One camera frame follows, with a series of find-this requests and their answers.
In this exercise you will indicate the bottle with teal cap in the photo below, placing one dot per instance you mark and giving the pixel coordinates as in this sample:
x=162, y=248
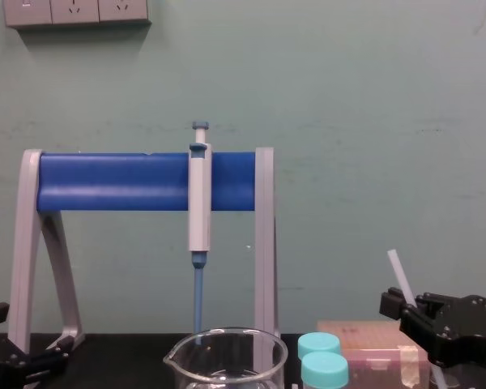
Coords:
x=319, y=344
x=325, y=369

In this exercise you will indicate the grey and blue pipette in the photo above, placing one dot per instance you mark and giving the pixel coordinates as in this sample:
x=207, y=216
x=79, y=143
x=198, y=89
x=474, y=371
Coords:
x=198, y=202

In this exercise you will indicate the grey wall socket panel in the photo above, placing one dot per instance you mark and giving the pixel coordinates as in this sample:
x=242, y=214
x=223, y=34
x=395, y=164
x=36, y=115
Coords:
x=75, y=12

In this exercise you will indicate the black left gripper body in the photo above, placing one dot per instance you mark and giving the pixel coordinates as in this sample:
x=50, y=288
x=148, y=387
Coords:
x=0, y=364

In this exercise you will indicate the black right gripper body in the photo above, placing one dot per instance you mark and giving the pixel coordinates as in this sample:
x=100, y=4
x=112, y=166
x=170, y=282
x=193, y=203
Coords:
x=474, y=332

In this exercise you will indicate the white stirring rod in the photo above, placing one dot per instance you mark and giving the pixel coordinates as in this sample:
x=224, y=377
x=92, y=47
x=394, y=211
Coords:
x=399, y=275

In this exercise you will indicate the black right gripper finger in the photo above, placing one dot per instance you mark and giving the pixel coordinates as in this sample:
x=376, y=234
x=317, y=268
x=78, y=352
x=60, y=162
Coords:
x=395, y=304
x=431, y=306

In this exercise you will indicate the pink pipette tip box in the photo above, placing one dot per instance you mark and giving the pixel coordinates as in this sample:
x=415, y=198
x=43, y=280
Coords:
x=372, y=356

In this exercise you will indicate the grey stand with blue bar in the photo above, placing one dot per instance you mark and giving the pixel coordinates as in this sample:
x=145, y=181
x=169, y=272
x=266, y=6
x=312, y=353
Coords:
x=105, y=182

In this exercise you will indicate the large clear glass beaker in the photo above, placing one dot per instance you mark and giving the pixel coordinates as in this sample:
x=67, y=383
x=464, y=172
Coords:
x=227, y=364

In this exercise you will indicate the small clear glass container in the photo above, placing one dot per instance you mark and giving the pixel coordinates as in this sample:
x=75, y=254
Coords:
x=457, y=379

